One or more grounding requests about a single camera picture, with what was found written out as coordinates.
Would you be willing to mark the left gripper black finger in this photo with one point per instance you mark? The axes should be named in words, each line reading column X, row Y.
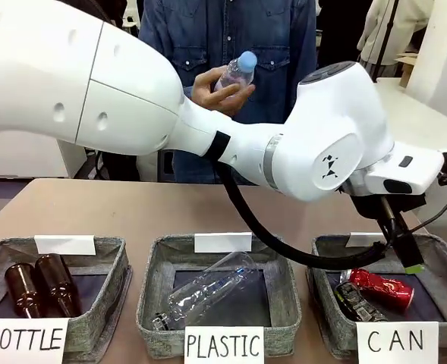
column 391, row 218
column 411, row 252

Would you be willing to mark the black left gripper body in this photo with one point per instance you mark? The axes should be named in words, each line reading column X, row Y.
column 371, row 204

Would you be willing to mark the crushed red can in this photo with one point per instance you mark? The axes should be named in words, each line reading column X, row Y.
column 382, row 288

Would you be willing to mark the crushed black green can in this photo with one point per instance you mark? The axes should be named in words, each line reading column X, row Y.
column 357, row 303

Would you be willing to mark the large clear plastic bottle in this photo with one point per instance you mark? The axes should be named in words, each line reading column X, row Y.
column 204, row 292

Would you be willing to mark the small bottle with blue cap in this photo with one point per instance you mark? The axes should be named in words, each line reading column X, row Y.
column 236, row 72

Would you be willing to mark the brown glass bottle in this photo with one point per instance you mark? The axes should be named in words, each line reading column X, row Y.
column 22, row 290
column 58, row 282

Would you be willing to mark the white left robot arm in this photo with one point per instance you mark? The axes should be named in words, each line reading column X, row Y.
column 132, row 95

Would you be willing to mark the white CAN paper label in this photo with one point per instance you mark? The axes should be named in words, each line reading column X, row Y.
column 397, row 341

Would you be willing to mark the grey fabric basket can label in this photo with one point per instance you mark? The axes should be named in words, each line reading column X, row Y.
column 318, row 303

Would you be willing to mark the grey fabric basket plastic label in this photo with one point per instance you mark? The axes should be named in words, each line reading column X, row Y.
column 147, row 288

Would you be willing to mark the grey fabric basket bottle label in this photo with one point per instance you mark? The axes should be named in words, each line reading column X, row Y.
column 109, row 265

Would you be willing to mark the person's right hand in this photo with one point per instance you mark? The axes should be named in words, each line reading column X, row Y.
column 208, row 93

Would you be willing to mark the blank white card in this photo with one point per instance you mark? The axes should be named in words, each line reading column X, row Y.
column 64, row 244
column 363, row 240
column 223, row 242

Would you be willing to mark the white background table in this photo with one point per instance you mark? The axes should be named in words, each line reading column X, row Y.
column 420, row 102

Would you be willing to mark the folded cardboard piece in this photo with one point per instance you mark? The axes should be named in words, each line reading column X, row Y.
column 407, row 70

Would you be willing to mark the person in black dress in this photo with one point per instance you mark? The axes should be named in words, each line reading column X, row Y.
column 340, row 34

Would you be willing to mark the black stand pole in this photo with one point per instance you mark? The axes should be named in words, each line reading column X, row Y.
column 389, row 30

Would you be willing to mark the person in denim shirt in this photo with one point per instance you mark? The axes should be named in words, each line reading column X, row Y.
column 276, row 57

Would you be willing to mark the person in white coat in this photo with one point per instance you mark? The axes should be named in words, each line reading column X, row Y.
column 409, row 30

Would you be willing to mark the white PLASTIC paper label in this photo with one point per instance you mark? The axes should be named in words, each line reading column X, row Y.
column 224, row 345

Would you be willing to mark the white BOTTLE paper label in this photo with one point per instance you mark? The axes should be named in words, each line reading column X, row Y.
column 24, row 339

